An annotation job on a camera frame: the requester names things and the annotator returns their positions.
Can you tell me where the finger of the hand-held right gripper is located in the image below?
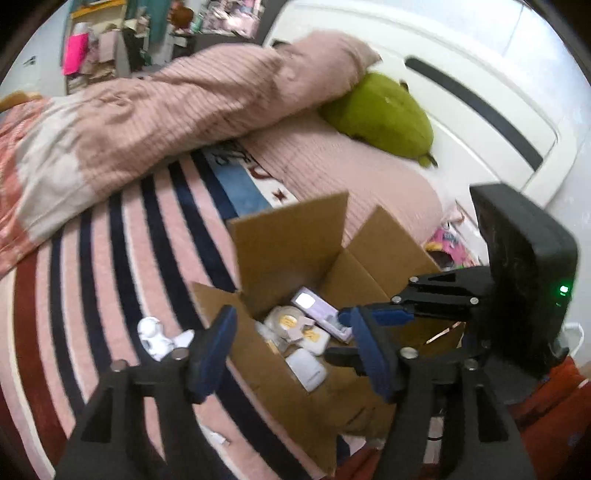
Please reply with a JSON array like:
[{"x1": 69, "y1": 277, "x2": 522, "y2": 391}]
[
  {"x1": 338, "y1": 268, "x2": 493, "y2": 328},
  {"x1": 323, "y1": 346, "x2": 363, "y2": 367}
]

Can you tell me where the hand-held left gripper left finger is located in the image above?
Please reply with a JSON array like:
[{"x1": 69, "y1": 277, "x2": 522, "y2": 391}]
[{"x1": 53, "y1": 305, "x2": 239, "y2": 480}]

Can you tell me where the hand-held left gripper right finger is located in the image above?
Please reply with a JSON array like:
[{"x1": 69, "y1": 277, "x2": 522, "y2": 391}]
[{"x1": 350, "y1": 306, "x2": 539, "y2": 480}]

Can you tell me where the white yellow-label small box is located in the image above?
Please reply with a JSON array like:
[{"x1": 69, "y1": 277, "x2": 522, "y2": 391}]
[{"x1": 300, "y1": 323, "x2": 332, "y2": 356}]

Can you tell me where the white soap bar packet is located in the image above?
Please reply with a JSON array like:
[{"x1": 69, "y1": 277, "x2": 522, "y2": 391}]
[{"x1": 285, "y1": 348, "x2": 328, "y2": 393}]

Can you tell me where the purple rectangular box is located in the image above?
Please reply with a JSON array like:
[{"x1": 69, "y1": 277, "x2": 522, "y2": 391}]
[{"x1": 294, "y1": 287, "x2": 356, "y2": 343}]

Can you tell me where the white plastic item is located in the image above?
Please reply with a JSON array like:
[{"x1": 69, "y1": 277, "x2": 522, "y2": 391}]
[{"x1": 255, "y1": 320, "x2": 287, "y2": 356}]

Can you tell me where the round white gold packet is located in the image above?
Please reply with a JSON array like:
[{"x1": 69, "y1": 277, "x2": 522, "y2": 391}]
[{"x1": 264, "y1": 305, "x2": 311, "y2": 345}]

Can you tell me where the brown cardboard box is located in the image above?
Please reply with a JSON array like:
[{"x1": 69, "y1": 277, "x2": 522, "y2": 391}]
[{"x1": 189, "y1": 191, "x2": 467, "y2": 476}]

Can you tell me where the pink ribbed pillow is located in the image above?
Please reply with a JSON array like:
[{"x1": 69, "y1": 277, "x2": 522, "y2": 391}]
[{"x1": 238, "y1": 113, "x2": 447, "y2": 259}]

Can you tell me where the striped bed sheet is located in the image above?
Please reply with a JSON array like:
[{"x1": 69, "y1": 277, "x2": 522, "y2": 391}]
[{"x1": 0, "y1": 148, "x2": 352, "y2": 480}]

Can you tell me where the green plush toy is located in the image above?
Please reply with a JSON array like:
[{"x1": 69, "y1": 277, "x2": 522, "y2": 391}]
[{"x1": 318, "y1": 71, "x2": 440, "y2": 168}]

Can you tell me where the white bed headboard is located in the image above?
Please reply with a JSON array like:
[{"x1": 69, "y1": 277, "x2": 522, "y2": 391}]
[{"x1": 263, "y1": 0, "x2": 591, "y2": 222}]

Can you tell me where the pink patchwork duvet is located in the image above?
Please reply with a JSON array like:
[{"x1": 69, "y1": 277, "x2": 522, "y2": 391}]
[{"x1": 0, "y1": 30, "x2": 384, "y2": 278}]

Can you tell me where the black hanging garment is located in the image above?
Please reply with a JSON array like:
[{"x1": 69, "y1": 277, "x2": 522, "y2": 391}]
[{"x1": 121, "y1": 28, "x2": 149, "y2": 73}]

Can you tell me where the brown plush toy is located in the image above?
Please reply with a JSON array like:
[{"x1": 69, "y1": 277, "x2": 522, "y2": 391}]
[{"x1": 0, "y1": 91, "x2": 43, "y2": 112}]

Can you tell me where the bright pink bag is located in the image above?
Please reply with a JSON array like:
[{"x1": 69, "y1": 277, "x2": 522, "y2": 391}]
[{"x1": 62, "y1": 33, "x2": 91, "y2": 77}]

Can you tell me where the teal curtain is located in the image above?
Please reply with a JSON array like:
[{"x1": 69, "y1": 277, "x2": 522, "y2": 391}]
[{"x1": 139, "y1": 0, "x2": 170, "y2": 43}]

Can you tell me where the brown teddy bear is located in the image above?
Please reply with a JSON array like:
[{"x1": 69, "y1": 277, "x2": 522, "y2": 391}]
[{"x1": 168, "y1": 2, "x2": 195, "y2": 29}]

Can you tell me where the yellow wooden shelf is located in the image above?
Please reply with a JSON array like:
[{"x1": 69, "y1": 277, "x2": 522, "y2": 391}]
[{"x1": 69, "y1": 0, "x2": 131, "y2": 20}]

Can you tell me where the white cable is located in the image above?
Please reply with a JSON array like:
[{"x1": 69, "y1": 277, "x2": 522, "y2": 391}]
[{"x1": 556, "y1": 322, "x2": 584, "y2": 354}]

